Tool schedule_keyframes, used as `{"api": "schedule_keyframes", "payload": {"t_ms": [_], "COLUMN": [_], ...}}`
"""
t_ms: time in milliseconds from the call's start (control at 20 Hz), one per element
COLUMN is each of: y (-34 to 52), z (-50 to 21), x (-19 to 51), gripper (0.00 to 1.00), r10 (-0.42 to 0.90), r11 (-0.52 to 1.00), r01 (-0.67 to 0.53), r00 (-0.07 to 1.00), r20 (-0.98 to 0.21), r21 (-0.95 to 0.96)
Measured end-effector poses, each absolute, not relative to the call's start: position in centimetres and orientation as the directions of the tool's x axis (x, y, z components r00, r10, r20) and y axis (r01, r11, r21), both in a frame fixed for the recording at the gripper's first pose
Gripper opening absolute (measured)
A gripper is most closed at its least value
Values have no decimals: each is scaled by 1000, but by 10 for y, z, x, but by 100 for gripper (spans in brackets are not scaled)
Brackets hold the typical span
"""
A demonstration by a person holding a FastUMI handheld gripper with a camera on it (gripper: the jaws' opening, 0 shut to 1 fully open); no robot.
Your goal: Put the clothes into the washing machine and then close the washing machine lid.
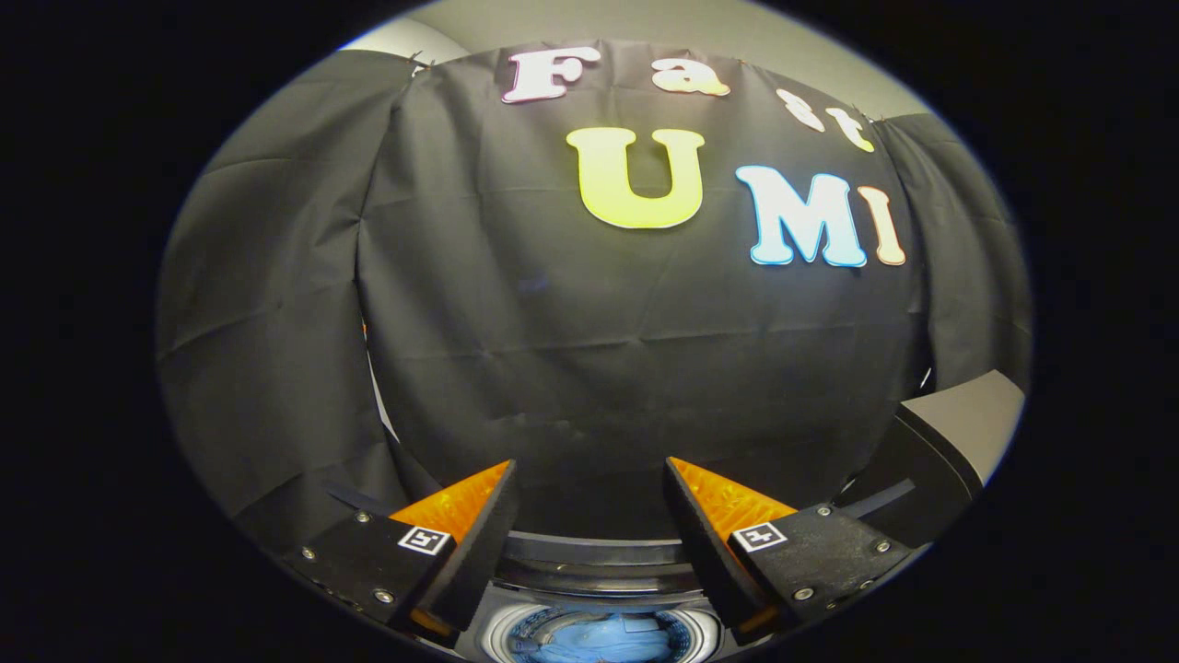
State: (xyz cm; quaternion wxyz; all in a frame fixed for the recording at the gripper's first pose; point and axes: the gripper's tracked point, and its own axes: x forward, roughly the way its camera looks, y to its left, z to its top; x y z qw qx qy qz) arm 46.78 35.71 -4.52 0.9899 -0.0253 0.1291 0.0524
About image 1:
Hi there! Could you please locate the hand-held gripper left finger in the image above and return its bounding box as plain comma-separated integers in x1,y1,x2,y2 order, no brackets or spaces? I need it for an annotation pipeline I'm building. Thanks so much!
281,459,519,650

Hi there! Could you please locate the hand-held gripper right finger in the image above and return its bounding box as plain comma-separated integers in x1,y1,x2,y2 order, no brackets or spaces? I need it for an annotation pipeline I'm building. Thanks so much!
663,456,922,647

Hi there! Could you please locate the dark grey washing machine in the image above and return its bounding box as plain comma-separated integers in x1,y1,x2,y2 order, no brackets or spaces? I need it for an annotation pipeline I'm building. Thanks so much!
458,532,738,663

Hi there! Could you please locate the light blue polo shirt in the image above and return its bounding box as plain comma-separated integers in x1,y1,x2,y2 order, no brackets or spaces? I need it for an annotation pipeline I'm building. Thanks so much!
530,615,679,663

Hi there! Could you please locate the beige cabinet with black frame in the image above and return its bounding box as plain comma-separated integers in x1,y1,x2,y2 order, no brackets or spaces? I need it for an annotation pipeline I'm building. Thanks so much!
834,370,1026,550

